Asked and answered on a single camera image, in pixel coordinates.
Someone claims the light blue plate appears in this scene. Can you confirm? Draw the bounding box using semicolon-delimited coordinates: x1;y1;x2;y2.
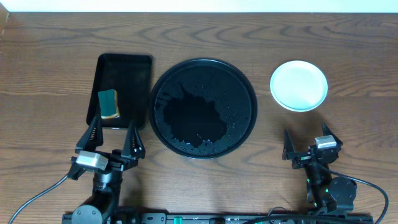
270;60;328;112

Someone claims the black rectangular tray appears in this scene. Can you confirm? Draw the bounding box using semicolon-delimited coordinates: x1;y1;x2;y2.
86;53;152;129

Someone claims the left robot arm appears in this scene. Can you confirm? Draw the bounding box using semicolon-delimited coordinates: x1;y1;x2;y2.
62;118;146;224

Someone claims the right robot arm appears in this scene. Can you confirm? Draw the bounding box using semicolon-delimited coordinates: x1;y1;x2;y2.
282;123;357;217

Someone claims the green yellow sponge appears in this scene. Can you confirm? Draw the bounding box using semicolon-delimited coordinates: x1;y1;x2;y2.
98;89;120;119

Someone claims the black round tray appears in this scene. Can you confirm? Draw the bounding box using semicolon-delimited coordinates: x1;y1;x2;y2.
149;58;257;159

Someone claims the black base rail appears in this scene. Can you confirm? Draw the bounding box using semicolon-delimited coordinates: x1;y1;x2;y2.
61;212;373;224

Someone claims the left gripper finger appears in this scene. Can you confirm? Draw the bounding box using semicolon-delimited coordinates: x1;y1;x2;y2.
75;116;103;153
121;120;146;160

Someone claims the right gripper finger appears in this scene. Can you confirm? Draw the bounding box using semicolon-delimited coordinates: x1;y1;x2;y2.
282;129;295;160
322;123;343;146

